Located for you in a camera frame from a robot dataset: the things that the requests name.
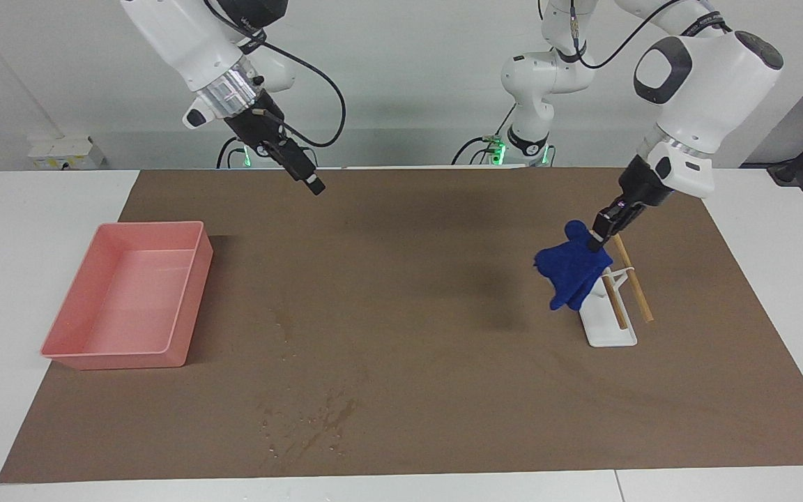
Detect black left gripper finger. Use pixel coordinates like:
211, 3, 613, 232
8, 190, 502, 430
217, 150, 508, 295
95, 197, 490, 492
597, 201, 645, 252
587, 198, 629, 251

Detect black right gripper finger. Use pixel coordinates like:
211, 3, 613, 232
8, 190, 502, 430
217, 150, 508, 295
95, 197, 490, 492
272, 144, 322, 197
284, 139, 326, 193

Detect blue towel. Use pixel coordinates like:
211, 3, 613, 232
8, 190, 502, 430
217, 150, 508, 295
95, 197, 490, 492
534, 220, 615, 312

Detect scattered water splash droplets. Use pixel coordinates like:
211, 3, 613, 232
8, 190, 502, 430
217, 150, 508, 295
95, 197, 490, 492
255, 389, 362, 461

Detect white rack with wooden rods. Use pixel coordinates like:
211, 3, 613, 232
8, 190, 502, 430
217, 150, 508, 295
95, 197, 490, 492
578, 234, 655, 348

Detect brown table mat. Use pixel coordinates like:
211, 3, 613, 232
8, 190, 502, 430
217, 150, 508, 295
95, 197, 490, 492
0, 167, 803, 484

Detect pink plastic bin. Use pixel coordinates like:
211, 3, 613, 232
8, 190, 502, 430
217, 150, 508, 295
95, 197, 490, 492
40, 221, 214, 370

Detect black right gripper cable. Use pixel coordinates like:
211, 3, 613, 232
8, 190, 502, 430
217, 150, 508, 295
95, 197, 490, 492
203, 0, 347, 149

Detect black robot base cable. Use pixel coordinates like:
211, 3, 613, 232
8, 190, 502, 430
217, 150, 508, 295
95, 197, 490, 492
451, 103, 518, 167

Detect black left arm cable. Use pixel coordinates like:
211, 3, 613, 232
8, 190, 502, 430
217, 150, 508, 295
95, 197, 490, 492
568, 0, 685, 71

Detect white wall socket box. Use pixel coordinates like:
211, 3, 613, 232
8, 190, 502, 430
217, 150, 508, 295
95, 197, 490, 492
28, 135, 107, 170

